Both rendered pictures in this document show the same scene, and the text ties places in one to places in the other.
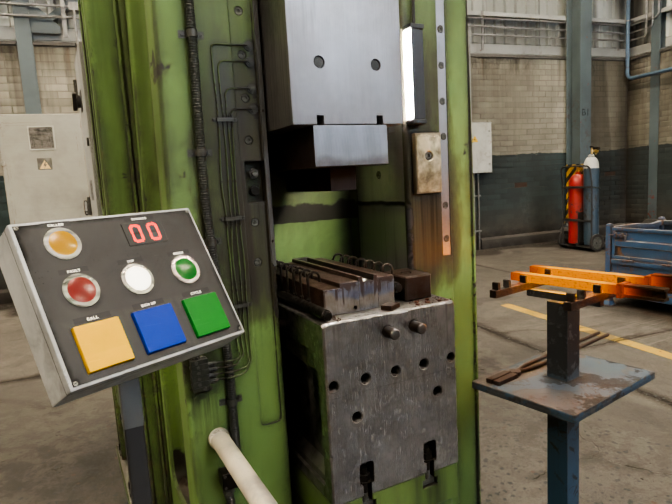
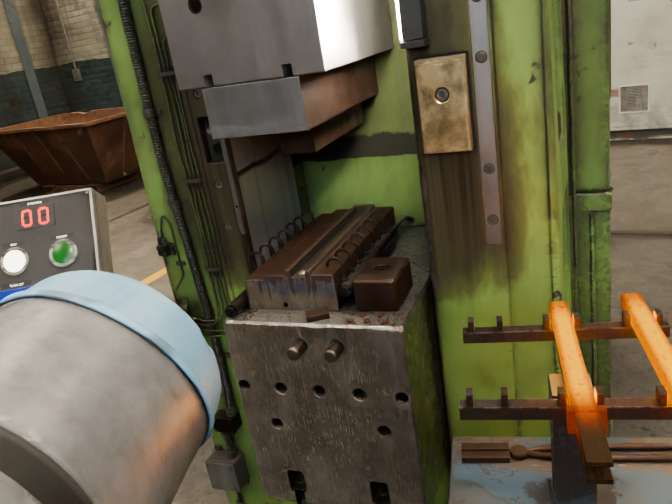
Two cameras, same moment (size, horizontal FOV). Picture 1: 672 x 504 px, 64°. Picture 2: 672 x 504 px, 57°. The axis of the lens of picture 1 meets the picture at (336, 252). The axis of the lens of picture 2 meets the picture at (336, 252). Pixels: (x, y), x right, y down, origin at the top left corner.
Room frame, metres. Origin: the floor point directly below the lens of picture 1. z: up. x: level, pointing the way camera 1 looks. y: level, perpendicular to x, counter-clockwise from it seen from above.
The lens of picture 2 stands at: (0.66, -1.02, 1.44)
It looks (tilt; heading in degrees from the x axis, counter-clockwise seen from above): 20 degrees down; 51
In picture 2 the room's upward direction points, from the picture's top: 9 degrees counter-clockwise
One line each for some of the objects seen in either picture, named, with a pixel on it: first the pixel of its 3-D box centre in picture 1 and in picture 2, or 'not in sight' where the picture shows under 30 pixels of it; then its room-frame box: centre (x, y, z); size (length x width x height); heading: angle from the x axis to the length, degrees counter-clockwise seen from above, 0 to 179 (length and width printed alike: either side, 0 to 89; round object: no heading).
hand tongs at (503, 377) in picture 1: (554, 355); (640, 452); (1.55, -0.64, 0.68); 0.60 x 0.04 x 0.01; 127
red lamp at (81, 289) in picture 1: (81, 289); not in sight; (0.84, 0.41, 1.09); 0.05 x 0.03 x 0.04; 117
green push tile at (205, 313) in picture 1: (205, 314); not in sight; (0.97, 0.25, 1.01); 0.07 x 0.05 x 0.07; 142
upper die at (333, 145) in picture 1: (314, 151); (300, 91); (1.49, 0.04, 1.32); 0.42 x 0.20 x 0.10; 27
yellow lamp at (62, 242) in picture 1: (63, 243); not in sight; (0.87, 0.44, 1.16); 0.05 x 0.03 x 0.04; 117
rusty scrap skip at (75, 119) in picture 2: not in sight; (81, 152); (3.30, 6.89, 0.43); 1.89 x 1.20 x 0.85; 110
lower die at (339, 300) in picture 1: (322, 281); (327, 251); (1.49, 0.04, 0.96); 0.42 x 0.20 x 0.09; 27
